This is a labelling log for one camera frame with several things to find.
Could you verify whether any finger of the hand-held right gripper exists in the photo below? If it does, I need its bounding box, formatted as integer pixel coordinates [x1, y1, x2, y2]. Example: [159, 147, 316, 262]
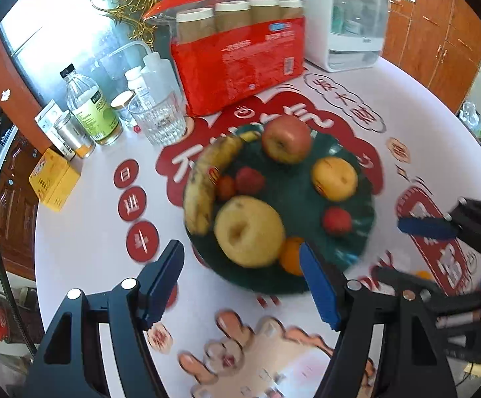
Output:
[397, 211, 461, 242]
[374, 266, 446, 301]

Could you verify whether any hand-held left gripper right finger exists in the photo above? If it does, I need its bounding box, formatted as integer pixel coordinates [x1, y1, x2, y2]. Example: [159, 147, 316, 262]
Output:
[299, 240, 459, 398]

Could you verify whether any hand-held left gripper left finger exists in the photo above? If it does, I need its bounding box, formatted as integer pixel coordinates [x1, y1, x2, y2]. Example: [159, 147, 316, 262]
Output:
[27, 239, 186, 398]

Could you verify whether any small orange tangerine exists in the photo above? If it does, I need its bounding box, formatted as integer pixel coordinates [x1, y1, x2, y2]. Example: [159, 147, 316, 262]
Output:
[280, 236, 307, 276]

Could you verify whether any red tomato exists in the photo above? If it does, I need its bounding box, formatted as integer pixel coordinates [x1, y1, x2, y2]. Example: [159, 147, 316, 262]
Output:
[322, 207, 353, 235]

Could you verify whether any dark green scalloped plate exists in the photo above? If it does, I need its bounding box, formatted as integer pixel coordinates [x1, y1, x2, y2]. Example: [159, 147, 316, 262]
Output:
[182, 122, 377, 297]

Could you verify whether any spotted yellow banana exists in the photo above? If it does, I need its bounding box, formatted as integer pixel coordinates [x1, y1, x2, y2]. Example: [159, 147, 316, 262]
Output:
[182, 130, 262, 236]

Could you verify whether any small cherry tomato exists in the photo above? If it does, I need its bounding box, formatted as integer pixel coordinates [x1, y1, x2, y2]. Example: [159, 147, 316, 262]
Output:
[216, 176, 237, 202]

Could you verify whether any red round fruit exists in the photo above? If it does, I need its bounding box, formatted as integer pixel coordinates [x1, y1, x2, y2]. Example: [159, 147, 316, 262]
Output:
[235, 166, 266, 195]

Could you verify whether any red apple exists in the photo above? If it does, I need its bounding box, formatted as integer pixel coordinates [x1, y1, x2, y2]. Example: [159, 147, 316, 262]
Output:
[262, 115, 312, 164]

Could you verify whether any yellow pear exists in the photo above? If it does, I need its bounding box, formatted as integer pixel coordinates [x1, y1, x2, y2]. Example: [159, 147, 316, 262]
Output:
[214, 195, 286, 269]

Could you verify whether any yellow orange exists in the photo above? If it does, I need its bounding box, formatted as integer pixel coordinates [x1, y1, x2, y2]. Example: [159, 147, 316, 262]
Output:
[311, 155, 359, 203]

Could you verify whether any clear plastic bag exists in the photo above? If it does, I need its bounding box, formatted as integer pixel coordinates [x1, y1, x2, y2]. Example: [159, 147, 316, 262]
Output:
[458, 100, 481, 137]

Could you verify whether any dark wicker basket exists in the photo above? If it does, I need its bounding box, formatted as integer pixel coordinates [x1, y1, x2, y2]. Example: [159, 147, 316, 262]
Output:
[0, 288, 44, 345]

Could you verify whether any yellow cardboard box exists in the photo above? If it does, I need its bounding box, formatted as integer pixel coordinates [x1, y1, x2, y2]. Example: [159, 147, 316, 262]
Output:
[29, 148, 81, 212]

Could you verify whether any clear ribbed glass cup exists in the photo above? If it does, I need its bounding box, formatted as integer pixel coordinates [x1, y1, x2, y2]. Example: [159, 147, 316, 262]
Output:
[127, 91, 188, 147]

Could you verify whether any metal can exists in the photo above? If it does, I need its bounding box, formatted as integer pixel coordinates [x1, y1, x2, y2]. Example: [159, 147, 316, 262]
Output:
[53, 112, 96, 159]

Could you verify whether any wooden kitchen base cabinet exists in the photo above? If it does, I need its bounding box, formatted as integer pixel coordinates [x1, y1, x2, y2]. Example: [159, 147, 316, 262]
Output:
[0, 130, 48, 283]

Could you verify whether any small tan lid bottle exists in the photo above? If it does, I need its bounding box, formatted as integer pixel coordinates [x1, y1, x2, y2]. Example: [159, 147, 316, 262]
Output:
[111, 91, 137, 127]

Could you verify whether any clear bottle green label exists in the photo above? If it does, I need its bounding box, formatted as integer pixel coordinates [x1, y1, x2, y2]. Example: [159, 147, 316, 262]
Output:
[60, 63, 124, 147]

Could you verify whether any white cardboard box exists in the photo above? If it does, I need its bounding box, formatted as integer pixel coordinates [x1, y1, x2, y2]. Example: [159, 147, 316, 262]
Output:
[35, 99, 75, 160]

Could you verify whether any white pill bottle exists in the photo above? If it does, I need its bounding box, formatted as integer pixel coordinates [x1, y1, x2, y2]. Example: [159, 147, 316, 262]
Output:
[124, 67, 154, 104]

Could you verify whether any white squeeze bottle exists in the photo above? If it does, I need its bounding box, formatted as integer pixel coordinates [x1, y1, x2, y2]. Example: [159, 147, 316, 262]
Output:
[99, 40, 183, 104]

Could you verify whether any white countertop cabinet appliance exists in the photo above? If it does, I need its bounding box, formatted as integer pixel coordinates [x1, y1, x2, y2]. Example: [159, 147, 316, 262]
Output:
[281, 0, 401, 73]

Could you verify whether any red pack of bottles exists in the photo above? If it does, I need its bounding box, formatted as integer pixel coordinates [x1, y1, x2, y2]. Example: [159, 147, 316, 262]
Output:
[143, 0, 307, 117]

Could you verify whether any wooden wall cabinet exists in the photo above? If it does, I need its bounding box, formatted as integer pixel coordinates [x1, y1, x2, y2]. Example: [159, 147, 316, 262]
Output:
[379, 0, 481, 112]

